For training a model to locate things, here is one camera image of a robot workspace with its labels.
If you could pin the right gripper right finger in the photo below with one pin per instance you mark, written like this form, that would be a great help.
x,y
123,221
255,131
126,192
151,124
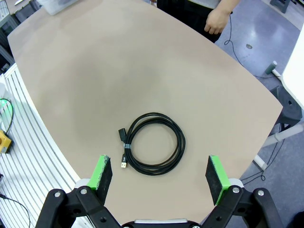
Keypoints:
x,y
215,181

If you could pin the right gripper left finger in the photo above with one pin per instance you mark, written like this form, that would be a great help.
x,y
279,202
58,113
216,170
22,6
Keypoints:
x,y
101,180

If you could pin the person's left hand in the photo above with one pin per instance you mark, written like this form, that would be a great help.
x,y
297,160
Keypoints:
x,y
217,21

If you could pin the white slatted platform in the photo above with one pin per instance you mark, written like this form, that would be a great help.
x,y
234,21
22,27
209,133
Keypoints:
x,y
28,154

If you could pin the white table leg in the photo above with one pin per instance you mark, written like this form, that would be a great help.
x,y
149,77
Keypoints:
x,y
282,135

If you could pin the yellow box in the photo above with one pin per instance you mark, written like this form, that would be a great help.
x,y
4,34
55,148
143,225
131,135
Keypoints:
x,y
4,142

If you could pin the black plastic stool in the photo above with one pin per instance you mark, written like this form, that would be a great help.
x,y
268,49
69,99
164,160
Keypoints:
x,y
288,104

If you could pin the gray table foot cap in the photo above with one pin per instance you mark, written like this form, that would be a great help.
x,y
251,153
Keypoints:
x,y
270,67

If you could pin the person in gray hoodie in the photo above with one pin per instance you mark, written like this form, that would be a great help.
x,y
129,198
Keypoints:
x,y
185,14

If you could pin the clear plastic storage bin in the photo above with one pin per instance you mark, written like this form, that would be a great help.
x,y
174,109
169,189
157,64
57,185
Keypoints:
x,y
57,7

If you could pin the gray step stool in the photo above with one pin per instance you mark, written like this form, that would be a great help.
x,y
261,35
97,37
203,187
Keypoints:
x,y
280,4

